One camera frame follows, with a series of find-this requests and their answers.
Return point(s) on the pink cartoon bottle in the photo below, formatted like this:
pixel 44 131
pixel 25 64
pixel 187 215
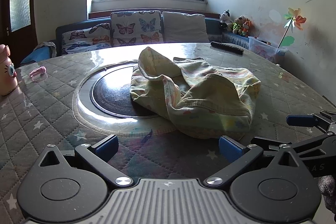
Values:
pixel 8 75

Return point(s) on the plain cream pillow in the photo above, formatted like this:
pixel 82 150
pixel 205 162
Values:
pixel 185 28

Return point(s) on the orange plush toys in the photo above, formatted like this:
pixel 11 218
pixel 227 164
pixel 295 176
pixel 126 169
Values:
pixel 241 26

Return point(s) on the gloved right hand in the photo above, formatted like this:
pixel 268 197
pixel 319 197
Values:
pixel 327 188

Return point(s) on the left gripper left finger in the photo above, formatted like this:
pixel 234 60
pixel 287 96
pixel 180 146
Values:
pixel 95 158

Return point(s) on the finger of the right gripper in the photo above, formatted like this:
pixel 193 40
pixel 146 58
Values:
pixel 274 145
pixel 321 121

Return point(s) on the floral children's shirt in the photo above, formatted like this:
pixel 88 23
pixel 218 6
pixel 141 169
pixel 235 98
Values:
pixel 200 100

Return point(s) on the butterfly pillow upright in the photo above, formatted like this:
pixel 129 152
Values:
pixel 130 28

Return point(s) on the black white plush toy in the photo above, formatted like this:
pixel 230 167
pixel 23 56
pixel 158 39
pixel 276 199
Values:
pixel 225 21

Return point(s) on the butterfly pillow lying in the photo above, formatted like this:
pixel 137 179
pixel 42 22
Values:
pixel 89 39

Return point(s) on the small pink toy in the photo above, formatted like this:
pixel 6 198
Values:
pixel 39 71

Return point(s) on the colourful paper pinwheel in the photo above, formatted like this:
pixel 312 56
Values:
pixel 295 21

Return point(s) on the blue sofa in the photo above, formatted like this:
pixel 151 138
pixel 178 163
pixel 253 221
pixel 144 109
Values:
pixel 214 32

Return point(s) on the dark wooden door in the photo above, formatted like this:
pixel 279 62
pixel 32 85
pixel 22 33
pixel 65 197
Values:
pixel 18 28

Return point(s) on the black remote control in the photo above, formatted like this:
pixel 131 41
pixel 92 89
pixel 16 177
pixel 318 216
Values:
pixel 227 47

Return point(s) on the clear plastic storage box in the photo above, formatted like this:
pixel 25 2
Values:
pixel 269 52

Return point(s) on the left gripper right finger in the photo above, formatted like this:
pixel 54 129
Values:
pixel 240 157

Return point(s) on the blue cloth on sofa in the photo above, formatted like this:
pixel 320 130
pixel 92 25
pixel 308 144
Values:
pixel 43 51

